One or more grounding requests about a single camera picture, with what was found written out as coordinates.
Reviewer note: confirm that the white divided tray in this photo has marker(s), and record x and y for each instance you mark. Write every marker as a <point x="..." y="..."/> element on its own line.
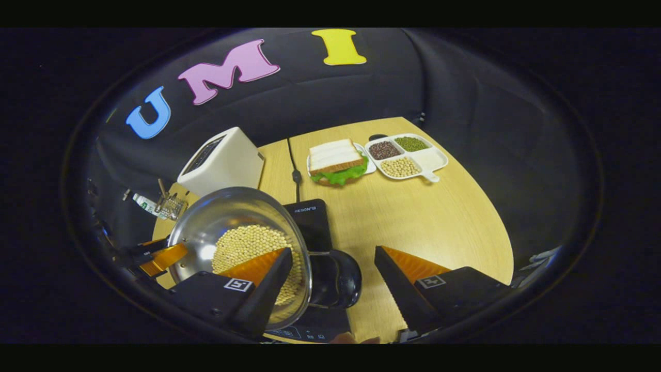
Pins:
<point x="431" y="159"/>

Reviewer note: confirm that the white toaster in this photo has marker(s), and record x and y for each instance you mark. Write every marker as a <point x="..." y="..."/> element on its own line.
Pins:
<point x="227" y="163"/>

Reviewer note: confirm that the black induction cooktop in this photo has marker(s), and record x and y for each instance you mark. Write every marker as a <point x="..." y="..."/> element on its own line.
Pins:
<point x="310" y="219"/>

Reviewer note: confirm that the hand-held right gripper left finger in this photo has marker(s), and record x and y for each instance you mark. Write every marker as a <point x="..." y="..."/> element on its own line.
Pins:
<point x="268" y="294"/>

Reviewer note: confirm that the white sandwich plate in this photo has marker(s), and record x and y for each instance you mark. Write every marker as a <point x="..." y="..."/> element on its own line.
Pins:
<point x="371" y="166"/>

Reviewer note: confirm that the silver metal clip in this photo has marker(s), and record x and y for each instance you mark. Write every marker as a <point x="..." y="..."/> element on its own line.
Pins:
<point x="126" y="195"/>

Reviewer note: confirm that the pile of soybeans in pot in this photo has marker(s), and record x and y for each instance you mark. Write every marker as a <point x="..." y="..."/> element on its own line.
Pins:
<point x="248" y="243"/>

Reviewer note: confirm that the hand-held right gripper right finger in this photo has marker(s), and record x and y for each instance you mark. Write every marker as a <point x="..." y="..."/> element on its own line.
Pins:
<point x="400" y="299"/>

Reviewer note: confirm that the pile of soybeans in tray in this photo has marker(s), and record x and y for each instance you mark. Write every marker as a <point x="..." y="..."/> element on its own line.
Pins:
<point x="400" y="167"/>

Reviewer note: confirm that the pile of dark red beans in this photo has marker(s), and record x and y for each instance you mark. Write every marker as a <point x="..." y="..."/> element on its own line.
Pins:
<point x="384" y="150"/>

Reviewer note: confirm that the white drink bottle green label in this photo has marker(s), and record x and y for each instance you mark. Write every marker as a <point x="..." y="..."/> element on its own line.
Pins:
<point x="144" y="203"/>

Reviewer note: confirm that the black backdrop cloth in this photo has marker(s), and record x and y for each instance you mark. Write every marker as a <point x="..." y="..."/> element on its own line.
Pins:
<point x="465" y="103"/>

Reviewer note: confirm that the stainless steel pot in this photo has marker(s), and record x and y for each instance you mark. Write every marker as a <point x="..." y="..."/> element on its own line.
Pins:
<point x="227" y="212"/>

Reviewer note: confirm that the sandwich with lettuce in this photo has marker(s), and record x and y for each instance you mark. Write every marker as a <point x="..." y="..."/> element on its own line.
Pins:
<point x="335" y="157"/>

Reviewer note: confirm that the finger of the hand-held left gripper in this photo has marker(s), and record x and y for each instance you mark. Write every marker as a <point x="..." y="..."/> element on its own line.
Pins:
<point x="147" y="248"/>

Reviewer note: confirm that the pile of green mung beans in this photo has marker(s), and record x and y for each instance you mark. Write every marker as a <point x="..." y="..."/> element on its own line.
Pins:
<point x="412" y="143"/>

